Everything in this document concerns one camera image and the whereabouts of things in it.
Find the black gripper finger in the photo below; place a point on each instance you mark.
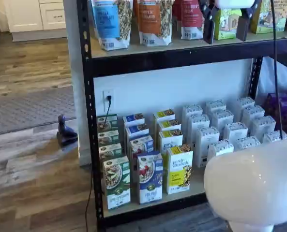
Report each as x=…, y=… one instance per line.
x=209, y=24
x=243, y=27

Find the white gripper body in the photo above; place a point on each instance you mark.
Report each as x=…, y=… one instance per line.
x=234, y=3

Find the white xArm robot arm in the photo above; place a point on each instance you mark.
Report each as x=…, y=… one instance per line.
x=254, y=183

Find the green apple pie box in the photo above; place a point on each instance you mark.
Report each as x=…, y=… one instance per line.
x=226, y=26

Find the peanut butter chocolate chip box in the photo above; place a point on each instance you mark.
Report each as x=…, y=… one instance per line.
x=261, y=21

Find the black metal shelf rack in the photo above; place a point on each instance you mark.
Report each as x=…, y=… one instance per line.
x=157, y=64

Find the white carton box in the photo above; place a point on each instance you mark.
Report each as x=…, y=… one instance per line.
x=274, y=137
x=235, y=131
x=199, y=123
x=207, y=142
x=222, y=119
x=216, y=105
x=192, y=112
x=247, y=143
x=263, y=126
x=219, y=149
x=253, y=113
x=245, y=103

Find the yellow purely elizabeth box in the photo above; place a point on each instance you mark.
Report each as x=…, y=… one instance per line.
x=167, y=124
x=179, y=169
x=162, y=113
x=170, y=142

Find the green cereal box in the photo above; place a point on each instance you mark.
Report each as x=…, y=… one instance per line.
x=116, y=183
x=112, y=122
x=108, y=137
x=109, y=151

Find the red cranberry pecan granola bag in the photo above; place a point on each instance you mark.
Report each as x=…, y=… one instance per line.
x=176, y=14
x=191, y=17

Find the white plastic sheet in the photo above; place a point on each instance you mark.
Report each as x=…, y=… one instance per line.
x=266, y=79

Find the orange pumpkin cinnamon granola bag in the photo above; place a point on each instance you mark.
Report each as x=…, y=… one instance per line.
x=135, y=7
x=148, y=19

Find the blue vanilla chocolate granola bag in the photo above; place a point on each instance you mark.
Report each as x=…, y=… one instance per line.
x=107, y=19

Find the black boot-shaped object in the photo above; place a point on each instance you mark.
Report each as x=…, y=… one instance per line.
x=65, y=135

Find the white cabinet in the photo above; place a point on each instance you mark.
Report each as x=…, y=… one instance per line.
x=24, y=14

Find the grey floor rug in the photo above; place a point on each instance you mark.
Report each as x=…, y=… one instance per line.
x=24, y=111

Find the white wall outlet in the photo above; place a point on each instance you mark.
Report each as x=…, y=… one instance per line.
x=105, y=106

